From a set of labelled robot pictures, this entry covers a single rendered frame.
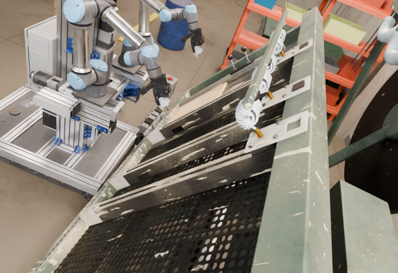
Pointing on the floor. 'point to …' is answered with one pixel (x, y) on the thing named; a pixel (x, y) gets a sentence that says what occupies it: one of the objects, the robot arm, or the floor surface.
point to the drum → (168, 37)
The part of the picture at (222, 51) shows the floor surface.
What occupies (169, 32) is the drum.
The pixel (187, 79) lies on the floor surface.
